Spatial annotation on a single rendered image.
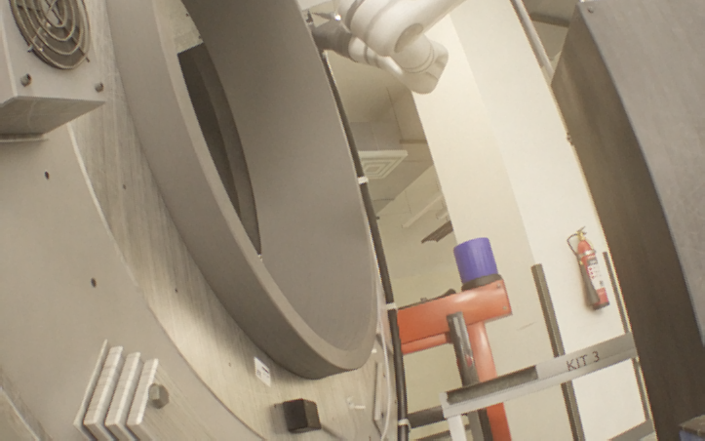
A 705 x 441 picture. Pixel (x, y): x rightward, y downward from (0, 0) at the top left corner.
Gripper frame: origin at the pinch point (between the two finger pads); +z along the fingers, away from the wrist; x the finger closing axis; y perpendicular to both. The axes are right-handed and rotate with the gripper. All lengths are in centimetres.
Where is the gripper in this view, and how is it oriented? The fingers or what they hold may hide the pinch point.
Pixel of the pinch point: (304, 17)
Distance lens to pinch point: 143.5
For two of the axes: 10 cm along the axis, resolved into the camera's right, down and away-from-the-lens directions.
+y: 1.8, 7.3, 6.6
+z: -6.7, -4.1, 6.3
